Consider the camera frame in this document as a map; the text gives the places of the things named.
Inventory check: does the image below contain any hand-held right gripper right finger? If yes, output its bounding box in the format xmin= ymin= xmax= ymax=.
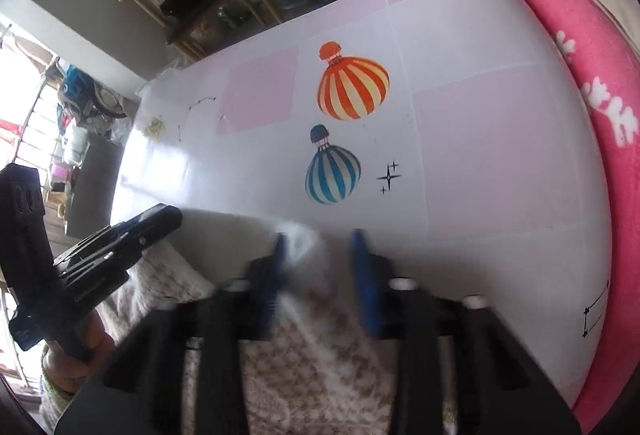
xmin=349 ymin=228 xmax=584 ymax=435

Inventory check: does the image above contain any black cabinet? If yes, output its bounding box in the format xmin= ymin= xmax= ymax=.
xmin=64 ymin=134 xmax=127 ymax=239

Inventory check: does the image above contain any beige houndstooth coat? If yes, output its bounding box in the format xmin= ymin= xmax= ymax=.
xmin=106 ymin=219 xmax=463 ymax=435

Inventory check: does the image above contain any person's left hand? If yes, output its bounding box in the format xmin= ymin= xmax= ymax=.
xmin=41 ymin=309 xmax=117 ymax=394

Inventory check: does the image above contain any blue wheelchair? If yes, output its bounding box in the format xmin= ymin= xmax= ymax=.
xmin=57 ymin=64 xmax=132 ymax=122

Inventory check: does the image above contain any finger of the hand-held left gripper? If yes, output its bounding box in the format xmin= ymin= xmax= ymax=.
xmin=106 ymin=203 xmax=183 ymax=267

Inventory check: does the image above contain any metal window railing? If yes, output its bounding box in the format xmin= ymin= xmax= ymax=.
xmin=0 ymin=80 xmax=66 ymax=196

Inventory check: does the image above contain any white plastic jug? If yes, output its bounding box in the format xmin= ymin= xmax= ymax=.
xmin=62 ymin=125 xmax=92 ymax=166

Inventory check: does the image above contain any pink floral blanket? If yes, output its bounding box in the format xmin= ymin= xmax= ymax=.
xmin=499 ymin=0 xmax=640 ymax=433

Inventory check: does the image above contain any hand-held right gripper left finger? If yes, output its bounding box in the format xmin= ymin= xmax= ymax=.
xmin=54 ymin=234 xmax=292 ymax=435

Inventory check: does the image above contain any person's left forearm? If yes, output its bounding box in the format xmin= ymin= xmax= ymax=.
xmin=38 ymin=365 xmax=77 ymax=434

